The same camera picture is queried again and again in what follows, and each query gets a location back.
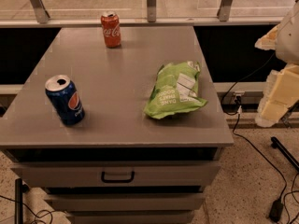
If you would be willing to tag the red coke can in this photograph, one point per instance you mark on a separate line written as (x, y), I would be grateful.
(111, 29)

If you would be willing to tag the black drawer handle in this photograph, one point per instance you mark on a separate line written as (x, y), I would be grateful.
(114, 178)

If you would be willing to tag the black stand leg right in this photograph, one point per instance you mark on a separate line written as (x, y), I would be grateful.
(290, 158)

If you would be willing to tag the black stand leg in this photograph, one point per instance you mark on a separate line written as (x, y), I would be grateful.
(18, 219)
(290, 158)

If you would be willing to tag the green rice chip bag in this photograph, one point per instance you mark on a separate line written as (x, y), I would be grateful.
(175, 91)

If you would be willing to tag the blue pepsi can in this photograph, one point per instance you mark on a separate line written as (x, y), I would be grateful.
(63, 95)

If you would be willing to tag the grey drawer cabinet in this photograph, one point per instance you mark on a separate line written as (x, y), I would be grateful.
(174, 159)

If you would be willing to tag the metal window railing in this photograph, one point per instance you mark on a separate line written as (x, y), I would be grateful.
(66, 13)

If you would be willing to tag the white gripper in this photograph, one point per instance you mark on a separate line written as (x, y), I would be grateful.
(290, 37)

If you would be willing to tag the black stand leg left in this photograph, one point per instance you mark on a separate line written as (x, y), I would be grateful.
(18, 219)

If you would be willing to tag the black power adapter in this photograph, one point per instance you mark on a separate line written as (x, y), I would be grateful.
(276, 210)

